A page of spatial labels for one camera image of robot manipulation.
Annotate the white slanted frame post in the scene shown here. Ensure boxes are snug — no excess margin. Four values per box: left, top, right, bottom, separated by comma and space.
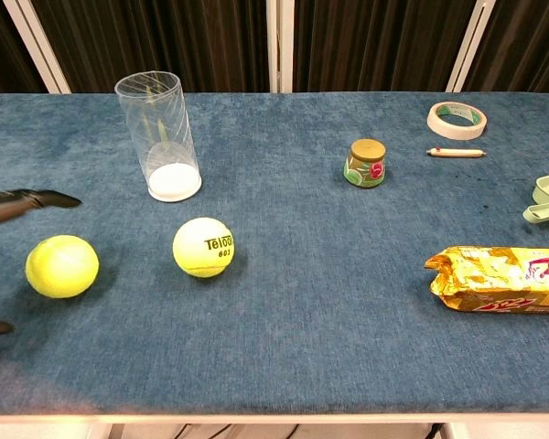
2, 0, 72, 95
445, 0, 494, 94

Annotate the white masking tape roll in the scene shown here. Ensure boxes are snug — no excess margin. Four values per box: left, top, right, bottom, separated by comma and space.
426, 101, 489, 142

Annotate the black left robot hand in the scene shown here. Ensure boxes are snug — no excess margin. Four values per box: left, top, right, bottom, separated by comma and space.
0, 188, 83, 337

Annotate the blue table cloth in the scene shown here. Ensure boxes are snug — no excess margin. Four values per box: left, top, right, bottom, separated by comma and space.
0, 92, 549, 417

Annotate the plain yellow tennis ball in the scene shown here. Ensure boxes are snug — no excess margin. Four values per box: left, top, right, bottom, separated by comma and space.
25, 234, 101, 300

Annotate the yellow tennis ball black print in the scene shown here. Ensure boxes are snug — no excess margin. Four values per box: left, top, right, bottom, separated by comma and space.
172, 217, 236, 279

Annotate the black pleated curtain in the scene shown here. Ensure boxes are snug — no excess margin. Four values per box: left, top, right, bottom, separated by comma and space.
0, 0, 549, 98

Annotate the beige pen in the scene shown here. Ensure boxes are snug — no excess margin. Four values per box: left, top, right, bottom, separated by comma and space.
426, 146, 488, 158

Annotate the gold foil biscuit pack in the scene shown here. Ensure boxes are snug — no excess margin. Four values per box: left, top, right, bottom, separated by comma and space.
423, 245, 549, 316

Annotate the clear plastic ball tube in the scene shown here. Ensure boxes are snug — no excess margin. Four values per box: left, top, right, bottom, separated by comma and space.
113, 70, 203, 203

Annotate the black cable under table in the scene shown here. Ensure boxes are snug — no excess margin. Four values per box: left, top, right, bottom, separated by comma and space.
167, 423, 303, 439

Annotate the small floral jar gold lid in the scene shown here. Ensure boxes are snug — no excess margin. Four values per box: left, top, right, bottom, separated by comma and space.
343, 138, 388, 189

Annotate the white upright frame post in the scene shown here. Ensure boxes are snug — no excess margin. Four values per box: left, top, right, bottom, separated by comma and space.
265, 0, 296, 94

